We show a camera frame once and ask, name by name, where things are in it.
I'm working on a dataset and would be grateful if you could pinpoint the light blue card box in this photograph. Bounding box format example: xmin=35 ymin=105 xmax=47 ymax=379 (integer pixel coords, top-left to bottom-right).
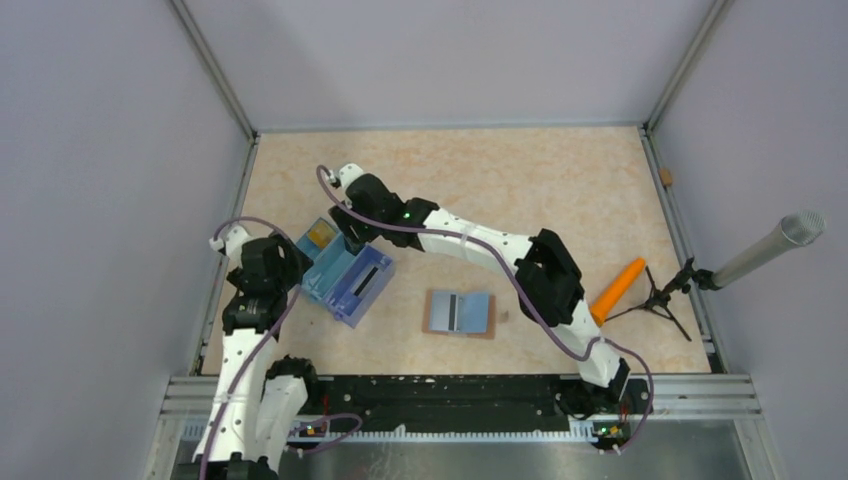
xmin=295 ymin=217 xmax=354 ymax=304

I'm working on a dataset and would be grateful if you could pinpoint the purple blue card box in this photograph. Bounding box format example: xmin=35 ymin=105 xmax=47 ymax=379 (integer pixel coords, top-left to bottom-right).
xmin=324 ymin=245 xmax=395 ymax=328

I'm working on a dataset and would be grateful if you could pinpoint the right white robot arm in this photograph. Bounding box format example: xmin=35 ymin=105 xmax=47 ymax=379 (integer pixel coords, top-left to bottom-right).
xmin=316 ymin=163 xmax=631 ymax=412

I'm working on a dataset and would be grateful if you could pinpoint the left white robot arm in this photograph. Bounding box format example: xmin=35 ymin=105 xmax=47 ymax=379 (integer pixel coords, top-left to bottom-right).
xmin=171 ymin=216 xmax=321 ymax=479

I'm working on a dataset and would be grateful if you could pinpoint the yellow credit card stack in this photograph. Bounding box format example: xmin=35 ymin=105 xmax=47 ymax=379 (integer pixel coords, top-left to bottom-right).
xmin=307 ymin=219 xmax=336 ymax=249

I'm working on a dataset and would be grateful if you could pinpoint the orange carrot toy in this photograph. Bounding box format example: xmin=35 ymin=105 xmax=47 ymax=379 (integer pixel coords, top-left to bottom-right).
xmin=589 ymin=257 xmax=646 ymax=327

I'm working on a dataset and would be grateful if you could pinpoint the small tan block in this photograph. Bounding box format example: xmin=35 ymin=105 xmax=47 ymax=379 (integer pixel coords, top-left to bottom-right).
xmin=658 ymin=168 xmax=673 ymax=188

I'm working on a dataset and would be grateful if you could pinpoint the black microphone tripod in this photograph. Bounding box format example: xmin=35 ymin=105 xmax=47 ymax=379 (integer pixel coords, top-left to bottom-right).
xmin=609 ymin=257 xmax=719 ymax=342

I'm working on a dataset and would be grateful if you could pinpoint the silver microphone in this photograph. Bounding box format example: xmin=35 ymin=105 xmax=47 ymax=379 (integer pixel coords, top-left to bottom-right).
xmin=711 ymin=210 xmax=827 ymax=290

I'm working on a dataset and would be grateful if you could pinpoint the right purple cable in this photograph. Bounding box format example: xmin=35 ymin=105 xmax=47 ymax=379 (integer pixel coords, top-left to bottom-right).
xmin=315 ymin=164 xmax=656 ymax=455

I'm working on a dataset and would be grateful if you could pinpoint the purple cable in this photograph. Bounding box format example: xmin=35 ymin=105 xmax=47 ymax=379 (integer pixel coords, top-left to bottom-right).
xmin=315 ymin=164 xmax=656 ymax=455
xmin=197 ymin=217 xmax=364 ymax=480

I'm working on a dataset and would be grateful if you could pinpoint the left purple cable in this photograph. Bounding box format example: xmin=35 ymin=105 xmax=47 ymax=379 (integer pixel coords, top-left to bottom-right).
xmin=197 ymin=217 xmax=364 ymax=480

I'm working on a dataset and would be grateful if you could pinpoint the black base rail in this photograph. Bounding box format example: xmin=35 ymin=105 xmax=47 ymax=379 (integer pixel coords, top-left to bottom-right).
xmin=300 ymin=374 xmax=650 ymax=435

